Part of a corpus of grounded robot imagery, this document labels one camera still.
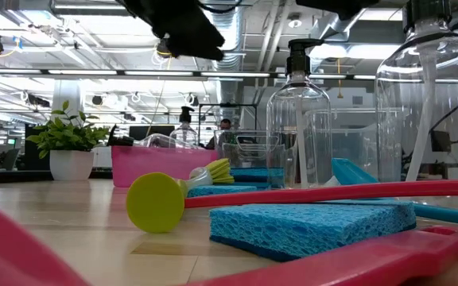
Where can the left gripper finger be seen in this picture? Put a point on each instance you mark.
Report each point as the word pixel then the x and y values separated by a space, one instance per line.
pixel 197 49
pixel 193 29

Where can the blue sponge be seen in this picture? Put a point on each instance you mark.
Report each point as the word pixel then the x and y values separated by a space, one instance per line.
pixel 221 190
pixel 312 226
pixel 253 185
pixel 253 174

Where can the yellow-green dish brush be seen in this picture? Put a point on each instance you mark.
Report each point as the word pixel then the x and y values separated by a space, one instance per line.
pixel 155 202

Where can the narrow red brush white bristles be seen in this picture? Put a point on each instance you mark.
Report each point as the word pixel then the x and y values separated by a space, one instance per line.
pixel 332 192

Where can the large red dish brush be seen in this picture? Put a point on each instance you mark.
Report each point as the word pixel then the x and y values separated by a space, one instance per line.
pixel 332 258

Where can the person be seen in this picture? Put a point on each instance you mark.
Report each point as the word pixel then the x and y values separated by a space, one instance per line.
pixel 225 125

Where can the small clear plastic bin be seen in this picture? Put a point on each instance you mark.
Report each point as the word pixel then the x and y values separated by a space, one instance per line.
pixel 249 147

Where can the pink plastic bin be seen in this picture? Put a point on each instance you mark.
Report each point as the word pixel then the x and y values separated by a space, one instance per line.
pixel 153 167

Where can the large clear plastic bin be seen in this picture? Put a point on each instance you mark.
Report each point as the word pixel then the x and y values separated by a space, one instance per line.
pixel 352 135

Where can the green plant in white pot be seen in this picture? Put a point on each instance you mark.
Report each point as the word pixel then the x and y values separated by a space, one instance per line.
pixel 66 135

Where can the black monitor on stand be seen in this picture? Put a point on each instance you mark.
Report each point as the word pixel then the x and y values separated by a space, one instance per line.
pixel 440 141

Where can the silver ventilation duct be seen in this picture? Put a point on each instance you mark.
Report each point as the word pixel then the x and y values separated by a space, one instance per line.
pixel 231 71

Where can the black background frame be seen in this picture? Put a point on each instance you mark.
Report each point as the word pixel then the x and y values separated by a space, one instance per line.
pixel 229 105

